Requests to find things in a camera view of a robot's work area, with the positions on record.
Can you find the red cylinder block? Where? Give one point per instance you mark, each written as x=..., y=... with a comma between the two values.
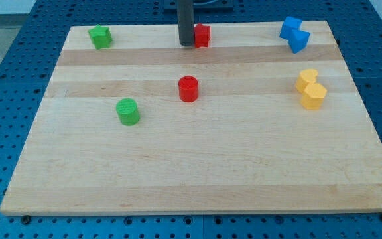
x=188, y=89

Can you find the wooden board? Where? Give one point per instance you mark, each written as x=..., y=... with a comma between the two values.
x=245, y=146

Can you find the green cylinder block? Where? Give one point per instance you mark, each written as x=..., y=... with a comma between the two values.
x=127, y=111

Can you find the red star block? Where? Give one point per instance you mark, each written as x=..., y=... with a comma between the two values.
x=202, y=35

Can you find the green star block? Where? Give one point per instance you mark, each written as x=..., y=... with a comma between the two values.
x=100, y=36

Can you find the yellow hexagon block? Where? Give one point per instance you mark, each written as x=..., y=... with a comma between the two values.
x=313, y=96

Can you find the yellow heart block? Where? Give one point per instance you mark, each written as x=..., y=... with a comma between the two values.
x=306, y=77

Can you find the blue triangle block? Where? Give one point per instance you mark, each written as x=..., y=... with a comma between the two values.
x=298, y=40

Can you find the blue cube block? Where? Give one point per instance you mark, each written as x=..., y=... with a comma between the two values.
x=290, y=23

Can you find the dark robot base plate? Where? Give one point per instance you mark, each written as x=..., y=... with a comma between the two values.
x=171, y=5

